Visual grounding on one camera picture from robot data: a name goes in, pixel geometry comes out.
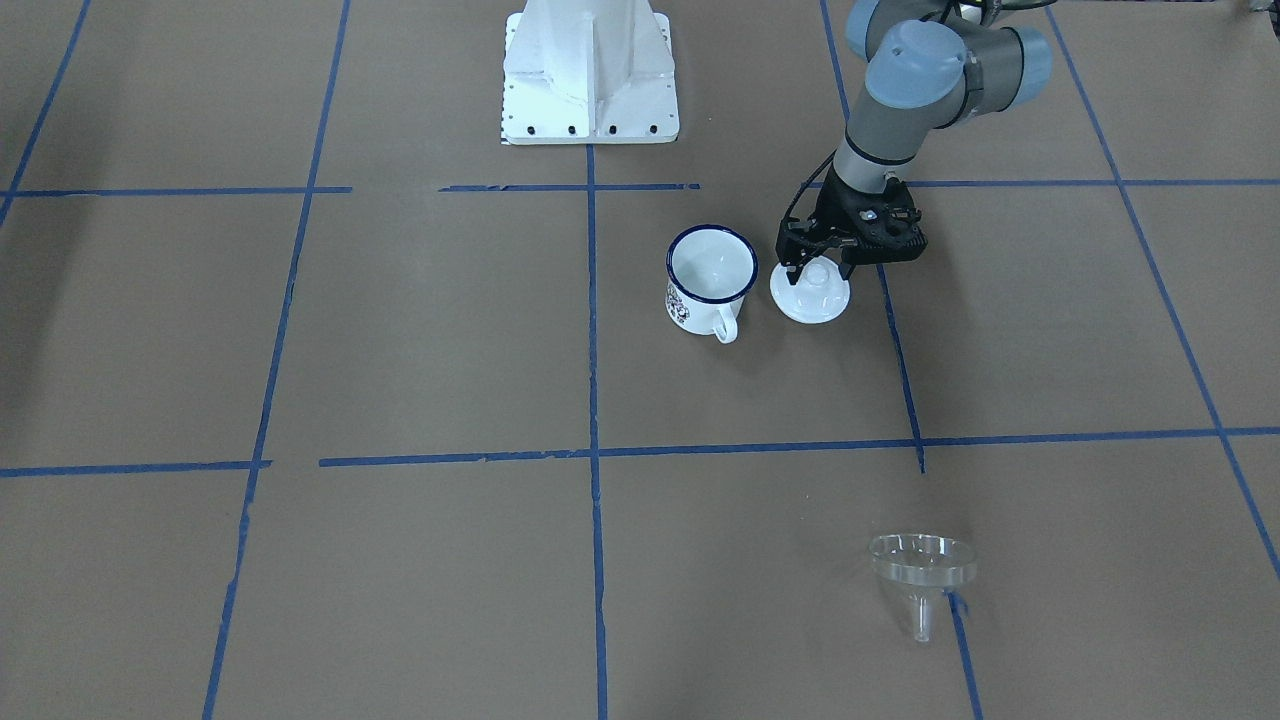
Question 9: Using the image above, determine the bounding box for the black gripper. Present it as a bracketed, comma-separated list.
[776, 176, 928, 286]

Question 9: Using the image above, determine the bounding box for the white mug lid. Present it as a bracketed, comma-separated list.
[769, 256, 852, 324]

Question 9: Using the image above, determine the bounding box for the clear glass funnel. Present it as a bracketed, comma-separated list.
[868, 532, 978, 644]

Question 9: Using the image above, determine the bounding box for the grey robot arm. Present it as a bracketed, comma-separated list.
[774, 1, 1053, 284]

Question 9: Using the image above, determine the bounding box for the white enamel mug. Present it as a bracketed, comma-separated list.
[666, 224, 760, 345]

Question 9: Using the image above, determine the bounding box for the brown paper table cover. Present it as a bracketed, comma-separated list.
[3, 1, 1277, 719]

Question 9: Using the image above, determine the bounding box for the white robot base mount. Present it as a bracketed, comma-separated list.
[500, 1, 681, 146]

